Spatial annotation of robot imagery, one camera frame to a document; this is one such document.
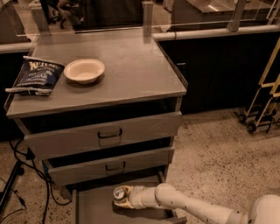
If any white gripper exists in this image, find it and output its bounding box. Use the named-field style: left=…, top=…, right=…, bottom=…
left=114, top=185, right=158, bottom=209

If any redbull can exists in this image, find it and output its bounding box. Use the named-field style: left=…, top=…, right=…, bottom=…
left=113, top=186, right=131, bottom=201

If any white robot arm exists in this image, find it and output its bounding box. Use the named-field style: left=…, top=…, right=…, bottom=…
left=113, top=183, right=280, bottom=224

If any bottom grey drawer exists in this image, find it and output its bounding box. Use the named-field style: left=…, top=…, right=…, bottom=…
left=72, top=168, right=187, bottom=224

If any grey drawer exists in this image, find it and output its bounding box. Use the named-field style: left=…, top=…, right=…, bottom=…
left=48, top=147, right=174, bottom=186
left=24, top=111, right=182, bottom=160
left=72, top=168, right=187, bottom=224

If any middle grey drawer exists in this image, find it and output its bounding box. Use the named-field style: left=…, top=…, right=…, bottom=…
left=48, top=147, right=174, bottom=186

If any top grey drawer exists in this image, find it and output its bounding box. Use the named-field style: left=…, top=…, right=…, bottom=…
left=24, top=111, right=182, bottom=160

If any grey drawer cabinet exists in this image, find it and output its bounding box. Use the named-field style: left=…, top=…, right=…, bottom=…
left=1, top=28, right=186, bottom=224

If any black tripod leg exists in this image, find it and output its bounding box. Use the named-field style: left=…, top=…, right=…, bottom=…
left=0, top=161, right=24, bottom=212

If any blue kettle chips bag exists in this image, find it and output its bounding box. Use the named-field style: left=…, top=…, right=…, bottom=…
left=5, top=56, right=65, bottom=96

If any white railing bar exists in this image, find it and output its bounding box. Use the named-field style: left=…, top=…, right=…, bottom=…
left=0, top=24, right=280, bottom=54

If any clear acrylic barrier panel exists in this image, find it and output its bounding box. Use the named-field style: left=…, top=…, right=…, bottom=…
left=0, top=0, right=279, bottom=42

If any black floor cable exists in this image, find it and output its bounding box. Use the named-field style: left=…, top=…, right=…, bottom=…
left=0, top=138, right=73, bottom=224

